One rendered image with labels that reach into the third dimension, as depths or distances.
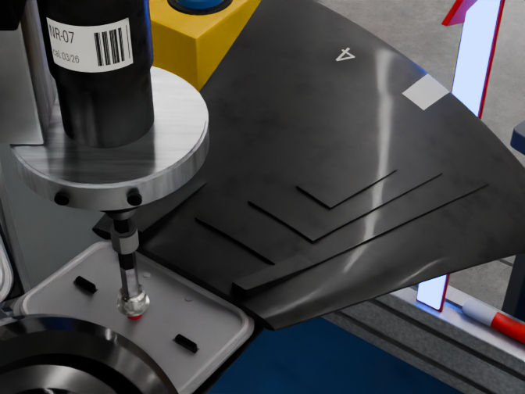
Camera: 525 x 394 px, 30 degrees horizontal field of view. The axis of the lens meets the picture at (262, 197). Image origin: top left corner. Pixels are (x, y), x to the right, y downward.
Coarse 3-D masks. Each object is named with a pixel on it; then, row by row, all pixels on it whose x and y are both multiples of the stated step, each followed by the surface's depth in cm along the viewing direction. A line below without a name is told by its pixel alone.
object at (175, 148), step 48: (0, 0) 29; (0, 48) 31; (0, 96) 32; (48, 96) 34; (192, 96) 35; (48, 144) 33; (144, 144) 33; (192, 144) 33; (48, 192) 33; (96, 192) 32; (144, 192) 32
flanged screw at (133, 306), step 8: (120, 288) 41; (144, 288) 41; (120, 296) 41; (136, 296) 40; (144, 296) 41; (120, 304) 41; (128, 304) 40; (136, 304) 40; (144, 304) 41; (120, 312) 41; (128, 312) 41; (136, 312) 41
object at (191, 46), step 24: (168, 0) 81; (240, 0) 81; (168, 24) 79; (192, 24) 79; (216, 24) 79; (240, 24) 82; (168, 48) 80; (192, 48) 78; (216, 48) 80; (192, 72) 80
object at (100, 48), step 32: (64, 0) 29; (96, 0) 29; (128, 0) 30; (64, 32) 30; (96, 32) 30; (128, 32) 30; (64, 64) 31; (96, 64) 31; (128, 64) 31; (64, 96) 32; (96, 96) 32; (128, 96) 32; (64, 128) 34; (96, 128) 33; (128, 128) 33
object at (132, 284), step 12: (120, 228) 38; (132, 228) 38; (120, 240) 38; (132, 240) 38; (120, 252) 38; (132, 252) 38; (120, 264) 39; (132, 264) 39; (132, 276) 40; (132, 288) 40
